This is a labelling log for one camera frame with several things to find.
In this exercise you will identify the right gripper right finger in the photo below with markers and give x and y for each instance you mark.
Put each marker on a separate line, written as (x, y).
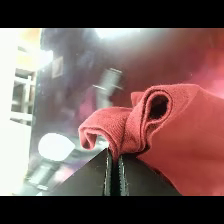
(143, 181)

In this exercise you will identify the red T-shirt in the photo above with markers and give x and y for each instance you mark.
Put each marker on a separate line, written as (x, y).
(186, 140)

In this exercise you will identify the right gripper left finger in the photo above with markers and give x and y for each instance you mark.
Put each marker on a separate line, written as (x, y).
(90, 180)

